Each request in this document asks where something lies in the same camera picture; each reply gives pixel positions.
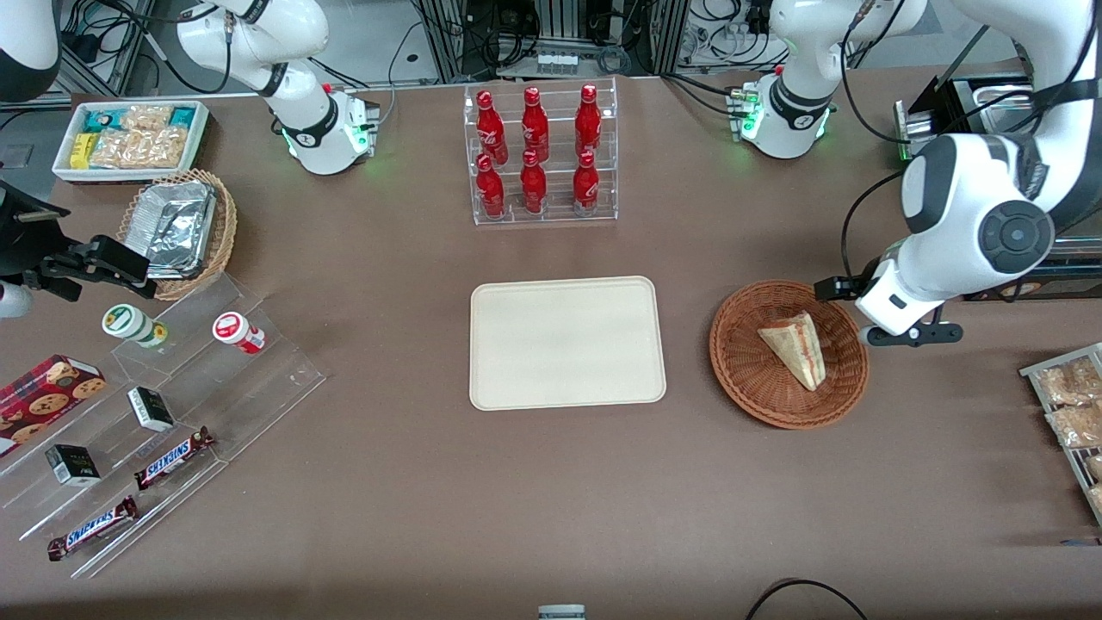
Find triangle sandwich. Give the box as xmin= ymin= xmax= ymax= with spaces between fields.
xmin=757 ymin=311 xmax=827 ymax=392

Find light wicker basket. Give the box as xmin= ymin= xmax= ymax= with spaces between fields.
xmin=115 ymin=168 xmax=238 ymax=301

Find brown wicker basket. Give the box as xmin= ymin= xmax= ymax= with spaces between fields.
xmin=709 ymin=280 xmax=870 ymax=431

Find beige plastic tray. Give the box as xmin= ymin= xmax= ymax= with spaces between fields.
xmin=468 ymin=276 xmax=668 ymax=412

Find green lid cup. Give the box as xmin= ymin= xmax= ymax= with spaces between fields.
xmin=102 ymin=303 xmax=170 ymax=350

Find silver foil containers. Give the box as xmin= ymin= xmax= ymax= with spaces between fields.
xmin=135 ymin=180 xmax=217 ymax=279

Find white snack bin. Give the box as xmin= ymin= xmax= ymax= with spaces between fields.
xmin=52 ymin=100 xmax=211 ymax=184

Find red lid cup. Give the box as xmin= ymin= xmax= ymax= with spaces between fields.
xmin=212 ymin=311 xmax=267 ymax=357

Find large clear cracker bag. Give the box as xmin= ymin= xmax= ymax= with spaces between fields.
xmin=89 ymin=126 xmax=189 ymax=170

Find small black box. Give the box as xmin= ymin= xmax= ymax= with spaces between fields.
xmin=127 ymin=386 xmax=176 ymax=433
xmin=44 ymin=443 xmax=102 ymax=488

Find red cookie box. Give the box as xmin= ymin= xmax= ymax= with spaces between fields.
xmin=0 ymin=354 xmax=108 ymax=458

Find small clear cracker bag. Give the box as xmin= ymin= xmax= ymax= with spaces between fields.
xmin=120 ymin=104 xmax=174 ymax=132

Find clear acrylic stepped display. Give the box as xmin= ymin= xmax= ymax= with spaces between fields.
xmin=0 ymin=272 xmax=327 ymax=580

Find Snickers chocolate bar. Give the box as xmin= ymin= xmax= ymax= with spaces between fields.
xmin=46 ymin=495 xmax=139 ymax=562
xmin=133 ymin=426 xmax=215 ymax=492

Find black hot food warmer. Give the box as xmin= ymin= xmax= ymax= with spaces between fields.
xmin=894 ymin=72 xmax=1102 ymax=303

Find red cola bottle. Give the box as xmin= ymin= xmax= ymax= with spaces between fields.
xmin=475 ymin=153 xmax=507 ymax=219
xmin=520 ymin=86 xmax=551 ymax=163
xmin=574 ymin=84 xmax=603 ymax=158
xmin=572 ymin=151 xmax=601 ymax=217
xmin=475 ymin=90 xmax=510 ymax=165
xmin=519 ymin=149 xmax=548 ymax=215

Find clear acrylic bottle rack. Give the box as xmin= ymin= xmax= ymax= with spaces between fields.
xmin=463 ymin=77 xmax=620 ymax=227

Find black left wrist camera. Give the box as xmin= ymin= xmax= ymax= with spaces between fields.
xmin=863 ymin=321 xmax=964 ymax=348

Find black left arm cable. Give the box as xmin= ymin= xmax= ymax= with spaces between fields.
xmin=814 ymin=169 xmax=905 ymax=303

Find grey wire rack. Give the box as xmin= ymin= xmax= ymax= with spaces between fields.
xmin=1019 ymin=342 xmax=1102 ymax=528

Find black table cable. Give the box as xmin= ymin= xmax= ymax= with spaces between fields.
xmin=744 ymin=578 xmax=870 ymax=620

